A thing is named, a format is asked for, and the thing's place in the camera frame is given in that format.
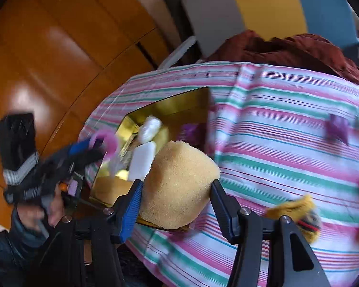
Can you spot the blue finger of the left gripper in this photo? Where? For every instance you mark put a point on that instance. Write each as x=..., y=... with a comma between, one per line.
x=80, y=147

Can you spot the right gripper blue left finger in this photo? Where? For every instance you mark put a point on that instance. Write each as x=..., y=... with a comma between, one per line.
x=127, y=212

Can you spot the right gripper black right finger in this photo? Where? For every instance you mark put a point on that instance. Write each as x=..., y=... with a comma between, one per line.
x=226, y=209

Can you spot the yellow sponge block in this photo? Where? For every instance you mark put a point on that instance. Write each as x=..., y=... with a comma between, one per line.
x=177, y=186

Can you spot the white plastic-wrapped ball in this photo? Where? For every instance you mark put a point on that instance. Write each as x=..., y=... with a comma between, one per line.
x=149, y=129

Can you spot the purple candy wrapper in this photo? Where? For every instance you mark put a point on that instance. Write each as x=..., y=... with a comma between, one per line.
x=337, y=128

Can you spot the person's left hand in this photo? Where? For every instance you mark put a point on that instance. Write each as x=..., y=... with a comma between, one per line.
x=29, y=214

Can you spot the white rectangular soap bar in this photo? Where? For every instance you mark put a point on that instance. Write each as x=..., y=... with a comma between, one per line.
x=141, y=161

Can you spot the yellow plush toy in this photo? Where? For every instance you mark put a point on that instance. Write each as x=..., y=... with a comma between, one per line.
x=303, y=212

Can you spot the dark jacket sleeve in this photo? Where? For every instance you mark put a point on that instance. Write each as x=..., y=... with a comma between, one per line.
x=18, y=248

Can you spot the striped bed sheet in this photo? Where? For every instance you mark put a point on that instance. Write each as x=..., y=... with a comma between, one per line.
x=268, y=135

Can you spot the gold metal tray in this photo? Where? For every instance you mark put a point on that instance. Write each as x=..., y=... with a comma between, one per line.
x=184, y=118

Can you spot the wooden wardrobe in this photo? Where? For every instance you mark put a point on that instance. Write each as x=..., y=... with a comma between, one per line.
x=59, y=59

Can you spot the dark red jacket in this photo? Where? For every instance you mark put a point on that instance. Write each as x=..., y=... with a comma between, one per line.
x=304, y=51

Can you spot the grey yellow blue chair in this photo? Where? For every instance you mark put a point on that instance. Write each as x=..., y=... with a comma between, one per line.
x=209, y=23

